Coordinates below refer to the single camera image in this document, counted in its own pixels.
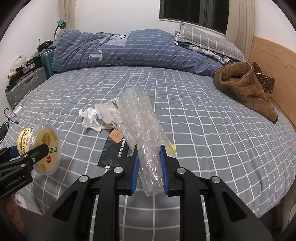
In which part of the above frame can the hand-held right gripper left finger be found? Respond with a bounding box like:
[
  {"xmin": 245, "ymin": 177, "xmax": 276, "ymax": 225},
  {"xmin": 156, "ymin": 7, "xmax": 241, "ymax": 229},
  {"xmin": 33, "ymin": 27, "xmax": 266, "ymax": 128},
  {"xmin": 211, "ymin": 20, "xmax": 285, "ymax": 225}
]
[{"xmin": 42, "ymin": 148, "xmax": 139, "ymax": 241}]

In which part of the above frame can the brown fleece garment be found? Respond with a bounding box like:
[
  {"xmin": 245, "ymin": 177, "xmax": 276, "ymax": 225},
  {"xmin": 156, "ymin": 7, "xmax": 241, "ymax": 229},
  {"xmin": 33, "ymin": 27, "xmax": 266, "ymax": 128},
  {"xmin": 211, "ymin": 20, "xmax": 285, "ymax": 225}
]
[{"xmin": 213, "ymin": 61, "xmax": 278, "ymax": 123}]

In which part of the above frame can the clear bubble wrap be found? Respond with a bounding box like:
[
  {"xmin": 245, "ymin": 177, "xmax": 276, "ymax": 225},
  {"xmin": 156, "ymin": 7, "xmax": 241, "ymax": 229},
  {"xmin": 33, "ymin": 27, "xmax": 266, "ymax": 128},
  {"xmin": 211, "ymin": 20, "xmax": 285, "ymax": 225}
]
[{"xmin": 111, "ymin": 87, "xmax": 170, "ymax": 197}]

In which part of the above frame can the black packet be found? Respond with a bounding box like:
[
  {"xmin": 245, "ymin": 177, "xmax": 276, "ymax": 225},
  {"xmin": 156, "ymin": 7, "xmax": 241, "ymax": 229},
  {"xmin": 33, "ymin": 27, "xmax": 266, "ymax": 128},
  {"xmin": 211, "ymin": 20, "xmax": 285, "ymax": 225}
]
[{"xmin": 99, "ymin": 138, "xmax": 137, "ymax": 171}]

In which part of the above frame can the printed cloth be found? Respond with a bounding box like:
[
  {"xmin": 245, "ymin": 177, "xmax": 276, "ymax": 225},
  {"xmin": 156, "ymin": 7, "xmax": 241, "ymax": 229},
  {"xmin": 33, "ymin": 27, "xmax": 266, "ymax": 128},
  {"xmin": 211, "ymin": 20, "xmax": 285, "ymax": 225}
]
[{"xmin": 177, "ymin": 42, "xmax": 234, "ymax": 64}]

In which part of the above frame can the grey checked pillow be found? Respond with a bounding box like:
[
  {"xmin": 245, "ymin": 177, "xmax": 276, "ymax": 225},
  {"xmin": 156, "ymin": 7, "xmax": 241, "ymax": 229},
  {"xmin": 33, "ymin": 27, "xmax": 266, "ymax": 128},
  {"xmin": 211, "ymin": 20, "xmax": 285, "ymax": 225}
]
[{"xmin": 174, "ymin": 24, "xmax": 245, "ymax": 62}]

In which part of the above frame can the wooden headboard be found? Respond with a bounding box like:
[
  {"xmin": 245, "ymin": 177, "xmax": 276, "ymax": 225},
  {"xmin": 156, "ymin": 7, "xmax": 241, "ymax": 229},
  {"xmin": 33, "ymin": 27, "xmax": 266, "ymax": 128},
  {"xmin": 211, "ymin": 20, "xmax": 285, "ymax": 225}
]
[{"xmin": 247, "ymin": 36, "xmax": 296, "ymax": 130}]

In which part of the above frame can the black object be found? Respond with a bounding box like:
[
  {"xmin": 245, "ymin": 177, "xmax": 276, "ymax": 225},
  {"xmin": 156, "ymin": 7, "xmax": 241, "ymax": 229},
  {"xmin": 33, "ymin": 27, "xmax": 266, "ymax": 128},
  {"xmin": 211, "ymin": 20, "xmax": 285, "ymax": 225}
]
[{"xmin": 37, "ymin": 40, "xmax": 55, "ymax": 51}]

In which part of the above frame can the grey suitcase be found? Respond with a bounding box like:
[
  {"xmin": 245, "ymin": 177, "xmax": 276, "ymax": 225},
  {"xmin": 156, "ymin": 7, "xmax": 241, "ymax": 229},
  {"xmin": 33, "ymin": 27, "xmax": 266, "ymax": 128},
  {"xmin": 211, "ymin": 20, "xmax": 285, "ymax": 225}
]
[{"xmin": 5, "ymin": 67, "xmax": 48, "ymax": 107}]

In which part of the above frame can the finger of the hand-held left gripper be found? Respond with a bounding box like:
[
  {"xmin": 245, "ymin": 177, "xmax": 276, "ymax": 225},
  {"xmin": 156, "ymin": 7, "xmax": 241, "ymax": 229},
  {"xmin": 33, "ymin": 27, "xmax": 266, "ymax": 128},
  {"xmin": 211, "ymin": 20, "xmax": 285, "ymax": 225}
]
[
  {"xmin": 0, "ymin": 146, "xmax": 19, "ymax": 161},
  {"xmin": 0, "ymin": 144, "xmax": 49, "ymax": 173}
]

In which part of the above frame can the black power adapter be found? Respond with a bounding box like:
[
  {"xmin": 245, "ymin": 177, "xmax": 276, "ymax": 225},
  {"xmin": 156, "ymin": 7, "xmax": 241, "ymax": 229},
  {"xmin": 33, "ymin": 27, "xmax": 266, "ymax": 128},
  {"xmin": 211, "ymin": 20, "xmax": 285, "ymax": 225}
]
[{"xmin": 0, "ymin": 124, "xmax": 11, "ymax": 141}]

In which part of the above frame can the blue desk lamp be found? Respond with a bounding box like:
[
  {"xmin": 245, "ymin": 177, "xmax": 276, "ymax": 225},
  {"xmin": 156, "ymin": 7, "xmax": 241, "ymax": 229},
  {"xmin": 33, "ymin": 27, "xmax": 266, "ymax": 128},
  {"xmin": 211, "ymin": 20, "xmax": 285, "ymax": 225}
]
[{"xmin": 54, "ymin": 19, "xmax": 67, "ymax": 42}]

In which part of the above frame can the white plastic object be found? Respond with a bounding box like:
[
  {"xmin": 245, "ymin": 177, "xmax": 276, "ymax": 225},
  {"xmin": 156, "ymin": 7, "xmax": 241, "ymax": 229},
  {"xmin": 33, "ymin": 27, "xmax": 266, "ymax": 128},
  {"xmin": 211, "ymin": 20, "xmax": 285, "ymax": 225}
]
[{"xmin": 10, "ymin": 54, "xmax": 29, "ymax": 70}]

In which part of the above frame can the white plastic bag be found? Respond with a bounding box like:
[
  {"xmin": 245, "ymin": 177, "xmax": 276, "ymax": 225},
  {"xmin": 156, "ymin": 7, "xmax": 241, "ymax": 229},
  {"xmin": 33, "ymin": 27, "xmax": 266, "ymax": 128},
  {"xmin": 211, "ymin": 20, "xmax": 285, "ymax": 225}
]
[{"xmin": 94, "ymin": 100, "xmax": 121, "ymax": 123}]

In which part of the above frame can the dark patterned cushion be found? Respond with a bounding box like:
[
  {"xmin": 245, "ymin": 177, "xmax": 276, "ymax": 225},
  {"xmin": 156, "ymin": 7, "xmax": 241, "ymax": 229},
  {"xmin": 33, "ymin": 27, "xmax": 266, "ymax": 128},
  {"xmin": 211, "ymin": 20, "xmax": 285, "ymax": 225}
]
[{"xmin": 252, "ymin": 61, "xmax": 276, "ymax": 94}]

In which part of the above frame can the white tissue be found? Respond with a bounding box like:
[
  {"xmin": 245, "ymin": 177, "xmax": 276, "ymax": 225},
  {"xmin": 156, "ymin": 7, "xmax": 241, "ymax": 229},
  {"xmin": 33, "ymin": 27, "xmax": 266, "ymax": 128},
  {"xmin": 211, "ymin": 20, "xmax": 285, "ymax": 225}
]
[{"xmin": 79, "ymin": 108, "xmax": 103, "ymax": 132}]

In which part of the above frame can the yellow lidded cup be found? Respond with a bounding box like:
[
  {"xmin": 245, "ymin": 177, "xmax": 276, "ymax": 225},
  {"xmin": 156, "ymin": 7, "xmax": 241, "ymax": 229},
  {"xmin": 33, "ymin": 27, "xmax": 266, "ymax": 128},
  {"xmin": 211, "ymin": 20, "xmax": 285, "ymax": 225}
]
[{"xmin": 17, "ymin": 123, "xmax": 60, "ymax": 174}]

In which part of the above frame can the beige curtain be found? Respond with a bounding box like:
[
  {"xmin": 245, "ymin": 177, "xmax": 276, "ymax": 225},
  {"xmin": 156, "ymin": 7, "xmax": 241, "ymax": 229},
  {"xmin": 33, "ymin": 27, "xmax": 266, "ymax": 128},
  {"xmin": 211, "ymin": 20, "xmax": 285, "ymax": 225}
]
[
  {"xmin": 62, "ymin": 0, "xmax": 78, "ymax": 30},
  {"xmin": 225, "ymin": 0, "xmax": 256, "ymax": 62}
]

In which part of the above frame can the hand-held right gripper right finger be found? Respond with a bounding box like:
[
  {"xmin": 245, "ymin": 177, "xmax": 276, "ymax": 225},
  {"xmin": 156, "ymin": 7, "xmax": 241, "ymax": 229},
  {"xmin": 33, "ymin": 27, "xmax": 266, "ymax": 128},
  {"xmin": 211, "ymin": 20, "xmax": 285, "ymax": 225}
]
[{"xmin": 159, "ymin": 145, "xmax": 274, "ymax": 241}]

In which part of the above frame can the teal suitcase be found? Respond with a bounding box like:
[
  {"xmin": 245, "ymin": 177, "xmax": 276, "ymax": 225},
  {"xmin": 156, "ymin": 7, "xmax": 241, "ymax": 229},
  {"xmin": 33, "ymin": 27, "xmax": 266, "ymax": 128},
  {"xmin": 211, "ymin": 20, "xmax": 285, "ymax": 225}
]
[{"xmin": 42, "ymin": 50, "xmax": 56, "ymax": 78}]

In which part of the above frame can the dark window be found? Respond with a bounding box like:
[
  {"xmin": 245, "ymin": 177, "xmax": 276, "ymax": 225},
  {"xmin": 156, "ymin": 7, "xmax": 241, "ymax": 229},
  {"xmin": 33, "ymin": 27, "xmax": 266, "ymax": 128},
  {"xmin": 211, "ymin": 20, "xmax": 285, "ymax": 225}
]
[{"xmin": 159, "ymin": 0, "xmax": 230, "ymax": 36}]

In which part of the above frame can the blue striped duvet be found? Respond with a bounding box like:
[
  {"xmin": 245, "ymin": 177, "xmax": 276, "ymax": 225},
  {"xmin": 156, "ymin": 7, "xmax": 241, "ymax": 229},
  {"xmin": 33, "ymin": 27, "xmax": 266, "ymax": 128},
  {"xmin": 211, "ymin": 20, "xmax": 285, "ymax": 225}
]
[{"xmin": 52, "ymin": 29, "xmax": 229, "ymax": 77}]

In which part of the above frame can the brown paper tag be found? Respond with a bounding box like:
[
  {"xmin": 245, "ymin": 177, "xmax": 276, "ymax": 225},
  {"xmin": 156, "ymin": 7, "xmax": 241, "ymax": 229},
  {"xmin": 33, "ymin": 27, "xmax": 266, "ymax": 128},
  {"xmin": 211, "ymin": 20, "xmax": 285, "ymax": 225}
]
[{"xmin": 102, "ymin": 123, "xmax": 123, "ymax": 143}]

